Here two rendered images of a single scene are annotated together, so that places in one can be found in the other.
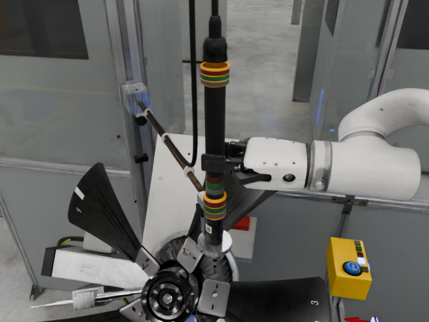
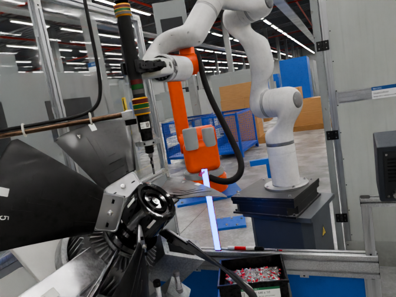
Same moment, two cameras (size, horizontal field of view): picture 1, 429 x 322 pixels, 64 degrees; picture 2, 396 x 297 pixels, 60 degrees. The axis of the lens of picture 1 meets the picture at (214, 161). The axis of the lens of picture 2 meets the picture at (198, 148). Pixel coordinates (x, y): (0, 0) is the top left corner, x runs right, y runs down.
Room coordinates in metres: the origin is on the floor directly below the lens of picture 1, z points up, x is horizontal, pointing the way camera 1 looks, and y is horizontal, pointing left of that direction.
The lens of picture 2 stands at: (0.16, 0.87, 1.46)
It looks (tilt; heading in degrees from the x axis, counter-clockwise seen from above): 9 degrees down; 284
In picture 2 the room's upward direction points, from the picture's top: 10 degrees counter-clockwise
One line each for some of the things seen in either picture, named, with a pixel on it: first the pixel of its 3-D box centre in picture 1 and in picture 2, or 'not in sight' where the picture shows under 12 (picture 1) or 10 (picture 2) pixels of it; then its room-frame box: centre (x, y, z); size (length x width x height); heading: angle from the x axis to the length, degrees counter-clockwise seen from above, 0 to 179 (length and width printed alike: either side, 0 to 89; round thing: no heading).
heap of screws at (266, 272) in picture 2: not in sight; (254, 281); (0.30, -0.16, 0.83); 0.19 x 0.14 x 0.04; 6
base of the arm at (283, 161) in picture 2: not in sight; (283, 164); (0.16, -0.62, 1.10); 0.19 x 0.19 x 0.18
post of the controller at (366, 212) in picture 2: not in sight; (368, 225); (-0.08, -0.26, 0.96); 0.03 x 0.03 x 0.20; 80
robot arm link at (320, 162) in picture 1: (316, 167); (164, 68); (0.48, -0.17, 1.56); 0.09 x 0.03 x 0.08; 170
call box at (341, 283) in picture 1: (346, 268); not in sight; (0.73, -0.41, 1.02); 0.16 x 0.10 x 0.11; 170
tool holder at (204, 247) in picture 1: (212, 223); (141, 126); (0.52, 0.00, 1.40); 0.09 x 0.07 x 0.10; 24
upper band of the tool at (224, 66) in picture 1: (214, 74); (122, 11); (0.51, 0.00, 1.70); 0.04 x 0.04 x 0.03
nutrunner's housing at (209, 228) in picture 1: (214, 158); (134, 68); (0.51, 0.00, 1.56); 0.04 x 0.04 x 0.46
